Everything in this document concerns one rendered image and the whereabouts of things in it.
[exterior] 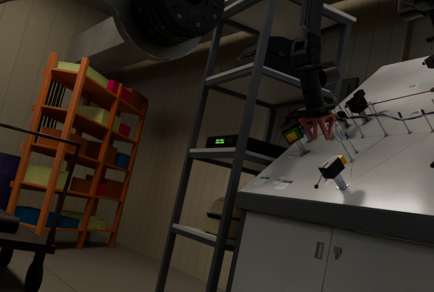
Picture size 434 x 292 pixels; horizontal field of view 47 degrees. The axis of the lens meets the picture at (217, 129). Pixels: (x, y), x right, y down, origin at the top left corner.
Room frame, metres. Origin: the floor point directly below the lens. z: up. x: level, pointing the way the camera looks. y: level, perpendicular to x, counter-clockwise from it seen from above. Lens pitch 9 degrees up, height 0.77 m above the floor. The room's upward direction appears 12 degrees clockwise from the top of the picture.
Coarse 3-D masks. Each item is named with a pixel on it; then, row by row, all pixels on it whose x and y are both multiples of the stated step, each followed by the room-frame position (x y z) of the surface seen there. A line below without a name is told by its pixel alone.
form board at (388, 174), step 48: (384, 96) 2.06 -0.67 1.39; (432, 96) 1.79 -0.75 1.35; (336, 144) 1.94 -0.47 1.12; (384, 144) 1.70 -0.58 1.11; (432, 144) 1.51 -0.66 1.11; (240, 192) 2.13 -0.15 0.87; (288, 192) 1.84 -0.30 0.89; (336, 192) 1.62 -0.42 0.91; (384, 192) 1.45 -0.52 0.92; (432, 192) 1.31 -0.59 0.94
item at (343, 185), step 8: (328, 160) 1.60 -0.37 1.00; (336, 160) 1.58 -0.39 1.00; (320, 168) 1.59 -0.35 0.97; (328, 168) 1.57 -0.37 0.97; (336, 168) 1.58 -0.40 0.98; (344, 168) 1.59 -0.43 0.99; (320, 176) 1.58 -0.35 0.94; (328, 176) 1.59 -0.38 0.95; (336, 176) 1.60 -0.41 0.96; (336, 184) 1.62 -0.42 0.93; (344, 184) 1.61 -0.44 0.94
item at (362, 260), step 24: (336, 240) 1.58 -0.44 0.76; (360, 240) 1.49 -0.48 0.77; (384, 240) 1.41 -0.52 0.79; (336, 264) 1.56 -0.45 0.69; (360, 264) 1.47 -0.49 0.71; (384, 264) 1.39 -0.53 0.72; (408, 264) 1.32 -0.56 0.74; (432, 264) 1.25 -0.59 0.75; (336, 288) 1.55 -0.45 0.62; (360, 288) 1.46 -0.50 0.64; (384, 288) 1.38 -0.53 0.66; (408, 288) 1.31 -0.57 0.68; (432, 288) 1.25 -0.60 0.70
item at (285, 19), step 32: (256, 0) 2.31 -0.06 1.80; (288, 0) 2.24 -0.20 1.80; (256, 32) 2.77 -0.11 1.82; (288, 32) 2.70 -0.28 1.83; (256, 64) 2.17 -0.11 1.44; (256, 96) 2.18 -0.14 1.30; (288, 96) 2.60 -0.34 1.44; (192, 128) 2.68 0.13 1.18; (192, 160) 2.68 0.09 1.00; (224, 160) 2.68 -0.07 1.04; (256, 160) 2.21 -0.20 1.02; (224, 224) 2.17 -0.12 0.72; (160, 288) 2.67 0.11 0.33
